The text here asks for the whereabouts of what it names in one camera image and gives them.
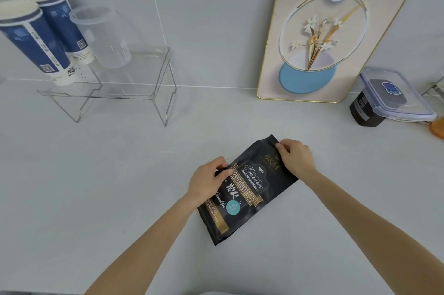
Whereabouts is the clear acrylic shelf riser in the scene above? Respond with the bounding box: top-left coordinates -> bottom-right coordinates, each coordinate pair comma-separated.
37,47 -> 177,127

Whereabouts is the person's right hand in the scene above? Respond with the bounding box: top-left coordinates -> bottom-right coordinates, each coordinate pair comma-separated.
275,139 -> 318,182

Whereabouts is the blue and white paper cup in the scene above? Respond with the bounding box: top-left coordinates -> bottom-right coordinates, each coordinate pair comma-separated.
16,0 -> 95,65
0,0 -> 78,86

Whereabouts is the person's left hand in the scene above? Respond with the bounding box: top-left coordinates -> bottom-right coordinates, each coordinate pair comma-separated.
186,156 -> 234,204

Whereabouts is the orange round object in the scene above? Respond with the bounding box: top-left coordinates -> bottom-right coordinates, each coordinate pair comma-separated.
429,119 -> 444,139

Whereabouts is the dark container with clear lid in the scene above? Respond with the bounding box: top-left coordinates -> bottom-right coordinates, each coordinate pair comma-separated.
350,68 -> 438,128

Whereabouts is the clear plastic measuring cup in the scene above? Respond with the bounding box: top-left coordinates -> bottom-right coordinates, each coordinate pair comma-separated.
69,6 -> 132,69

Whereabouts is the person's left forearm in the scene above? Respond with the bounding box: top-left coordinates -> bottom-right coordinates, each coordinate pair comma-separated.
84,192 -> 199,295

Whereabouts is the framed flower picture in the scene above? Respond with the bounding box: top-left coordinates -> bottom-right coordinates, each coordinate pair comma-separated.
257,0 -> 434,103

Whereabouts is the black coffee bag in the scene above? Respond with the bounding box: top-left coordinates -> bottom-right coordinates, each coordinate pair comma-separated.
197,135 -> 299,246

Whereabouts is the person's right forearm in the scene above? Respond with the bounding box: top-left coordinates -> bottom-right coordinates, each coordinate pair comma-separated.
301,170 -> 444,295

